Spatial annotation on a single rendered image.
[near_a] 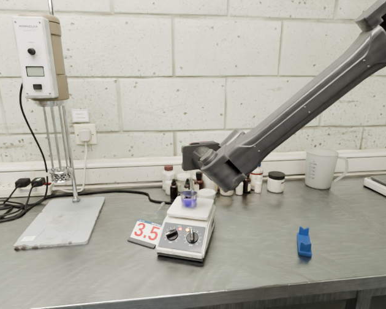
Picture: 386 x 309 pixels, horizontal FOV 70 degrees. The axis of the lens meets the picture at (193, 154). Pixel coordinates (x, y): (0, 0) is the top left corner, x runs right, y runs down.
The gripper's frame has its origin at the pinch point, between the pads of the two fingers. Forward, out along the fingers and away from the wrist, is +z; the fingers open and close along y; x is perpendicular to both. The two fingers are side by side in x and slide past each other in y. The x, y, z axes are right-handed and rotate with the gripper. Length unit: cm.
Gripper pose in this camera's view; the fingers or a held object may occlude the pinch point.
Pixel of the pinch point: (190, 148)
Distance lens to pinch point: 78.8
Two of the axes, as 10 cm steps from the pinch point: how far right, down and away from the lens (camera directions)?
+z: -3.3, -2.7, 9.1
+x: 0.0, 9.6, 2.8
